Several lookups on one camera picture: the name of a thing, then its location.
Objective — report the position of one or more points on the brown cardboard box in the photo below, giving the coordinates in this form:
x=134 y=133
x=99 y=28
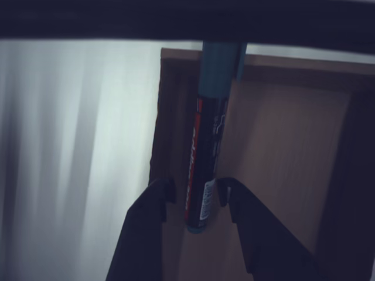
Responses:
x=293 y=146

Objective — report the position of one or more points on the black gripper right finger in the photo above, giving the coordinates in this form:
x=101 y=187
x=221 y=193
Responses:
x=263 y=240

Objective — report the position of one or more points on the green capped black marker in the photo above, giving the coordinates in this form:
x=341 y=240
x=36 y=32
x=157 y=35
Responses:
x=205 y=146

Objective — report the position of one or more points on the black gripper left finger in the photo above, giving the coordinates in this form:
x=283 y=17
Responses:
x=140 y=234

